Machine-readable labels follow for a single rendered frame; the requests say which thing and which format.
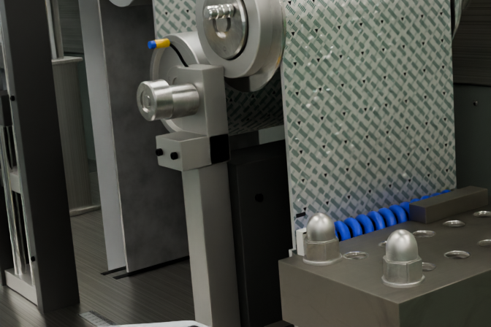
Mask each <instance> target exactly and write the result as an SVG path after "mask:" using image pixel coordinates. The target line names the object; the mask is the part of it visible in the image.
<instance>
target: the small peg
mask: <svg viewBox="0 0 491 327"><path fill-rule="evenodd" d="M233 15H234V8H233V6H232V5H231V4H220V5H218V4H217V5H210V6H206V7H205V9H204V16H205V18H206V19H207V20H217V19H223V18H232V17H233Z"/></svg>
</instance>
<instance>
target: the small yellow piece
mask: <svg viewBox="0 0 491 327"><path fill-rule="evenodd" d="M169 46H170V47H171V48H172V49H173V50H174V51H175V52H176V53H177V54H178V57H179V59H180V60H181V62H182V64H183V65H184V66H185V67H189V66H188V65H187V63H186V62H185V61H184V59H183V57H182V55H181V54H180V52H179V50H178V49H177V48H176V47H175V46H174V45H173V44H172V43H170V41H169V40H168V39H157V40H153V41H149V42H148V48H149V49H157V48H163V47H169Z"/></svg>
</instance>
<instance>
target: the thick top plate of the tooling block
mask: <svg viewBox="0 0 491 327"><path fill-rule="evenodd" d="M487 198H488V205H485V206H482V207H478V208H476V209H471V210H468V211H466V212H462V213H459V214H456V215H453V216H450V217H447V218H443V219H440V220H436V221H433V222H431V223H427V224H426V223H420V222H417V221H414V220H408V221H406V222H403V223H398V224H396V225H393V226H389V227H386V228H382V229H379V230H377V231H372V232H370V233H367V234H363V235H360V236H356V237H353V238H350V239H346V240H343V241H341V242H339V249H340V254H341V255H342V258H343V259H342V260H341V261H340V262H338V263H334V264H331V265H326V266H314V265H309V264H306V263H304V262H303V256H302V255H293V256H291V257H288V258H284V259H281V260H279V261H278V268H279V279H280V289H281V308H282V318H283V320H285V321H286V322H288V323H291V324H293V325H295V326H298V327H491V196H488V197H487ZM398 229H404V230H407V231H409V232H410V233H411V234H412V235H413V236H414V238H415V240H416V243H417V247H418V256H419V257H420V258H421V259H422V274H423V275H424V276H425V282H424V283H422V284H421V285H418V286H415V287H411V288H393V287H389V286H387V285H385V284H383V283H382V281H381V278H382V276H383V275H384V267H383V257H384V255H386V243H387V240H388V238H389V235H390V234H391V233H392V232H393V231H396V230H398Z"/></svg>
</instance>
